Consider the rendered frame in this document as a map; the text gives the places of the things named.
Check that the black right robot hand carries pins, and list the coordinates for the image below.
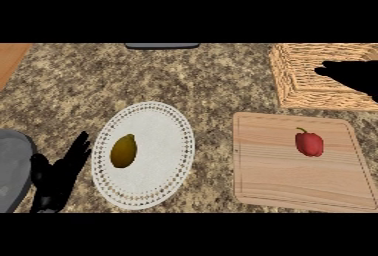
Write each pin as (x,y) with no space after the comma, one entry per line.
(355,76)

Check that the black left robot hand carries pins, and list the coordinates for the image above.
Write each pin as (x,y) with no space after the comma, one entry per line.
(59,176)

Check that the wicker basket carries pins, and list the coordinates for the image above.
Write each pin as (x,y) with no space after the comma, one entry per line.
(315,87)

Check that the red bell pepper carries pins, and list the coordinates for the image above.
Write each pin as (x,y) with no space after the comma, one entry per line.
(310,143)

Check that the white lace round placemat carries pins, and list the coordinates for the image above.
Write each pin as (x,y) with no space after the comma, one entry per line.
(144,155)

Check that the brown wooden panel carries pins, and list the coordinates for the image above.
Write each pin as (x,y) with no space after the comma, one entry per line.
(10,60)

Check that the pale wooden cutting board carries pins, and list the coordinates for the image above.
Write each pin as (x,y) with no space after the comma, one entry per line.
(301,163)

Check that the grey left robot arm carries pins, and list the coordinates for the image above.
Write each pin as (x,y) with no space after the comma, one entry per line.
(11,166)

